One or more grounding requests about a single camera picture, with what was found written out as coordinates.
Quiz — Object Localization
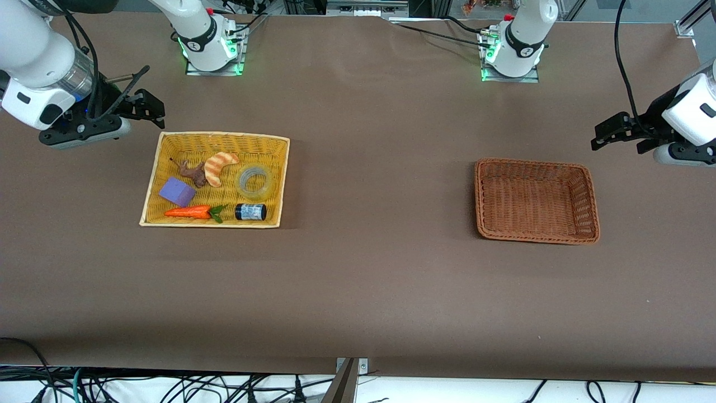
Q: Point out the colourful background items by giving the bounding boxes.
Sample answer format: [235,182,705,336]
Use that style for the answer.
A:
[461,0,505,15]

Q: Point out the small dark jar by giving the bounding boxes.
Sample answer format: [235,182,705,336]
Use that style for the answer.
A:
[234,203,267,221]

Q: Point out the brown wicker basket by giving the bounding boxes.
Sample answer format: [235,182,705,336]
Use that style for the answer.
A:
[474,158,601,245]

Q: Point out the purple foam block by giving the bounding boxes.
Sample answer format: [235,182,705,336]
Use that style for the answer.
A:
[159,177,197,207]

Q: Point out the black looped floor cable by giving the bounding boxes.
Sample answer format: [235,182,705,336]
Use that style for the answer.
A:
[0,337,56,403]

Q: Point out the curved black base cable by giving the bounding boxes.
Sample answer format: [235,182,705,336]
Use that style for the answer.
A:
[445,15,483,34]

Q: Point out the yellow wicker basket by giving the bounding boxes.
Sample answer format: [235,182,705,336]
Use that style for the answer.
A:
[139,131,291,228]

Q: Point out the brown toy animal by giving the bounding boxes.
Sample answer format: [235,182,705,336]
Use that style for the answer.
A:
[170,158,210,189]

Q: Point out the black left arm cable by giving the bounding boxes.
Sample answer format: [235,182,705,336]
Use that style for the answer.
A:
[614,0,652,138]

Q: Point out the brown table cover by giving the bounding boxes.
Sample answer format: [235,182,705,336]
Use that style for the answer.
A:
[0,12,716,383]

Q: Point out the clear yellowish tape roll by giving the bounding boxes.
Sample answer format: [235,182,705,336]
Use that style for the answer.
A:
[235,164,275,202]

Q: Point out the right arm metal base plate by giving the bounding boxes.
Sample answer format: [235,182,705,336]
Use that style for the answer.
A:
[186,25,245,76]

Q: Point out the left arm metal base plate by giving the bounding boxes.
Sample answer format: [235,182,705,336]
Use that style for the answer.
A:
[480,28,540,83]

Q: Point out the orange toy carrot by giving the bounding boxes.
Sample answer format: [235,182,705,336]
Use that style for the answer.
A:
[164,205,227,224]

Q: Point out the grey metal frame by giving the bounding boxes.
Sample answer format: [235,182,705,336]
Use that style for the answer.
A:
[326,0,410,16]

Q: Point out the black base cable bundle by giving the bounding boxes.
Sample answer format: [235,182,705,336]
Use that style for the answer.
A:
[223,0,270,37]

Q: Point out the dark metal bar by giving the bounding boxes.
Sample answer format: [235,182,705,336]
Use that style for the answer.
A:
[321,358,359,403]

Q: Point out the toy croissant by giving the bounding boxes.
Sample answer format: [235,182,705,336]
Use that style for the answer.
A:
[203,151,240,188]

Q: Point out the long black base cable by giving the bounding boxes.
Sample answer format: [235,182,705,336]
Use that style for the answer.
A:
[390,21,494,44]

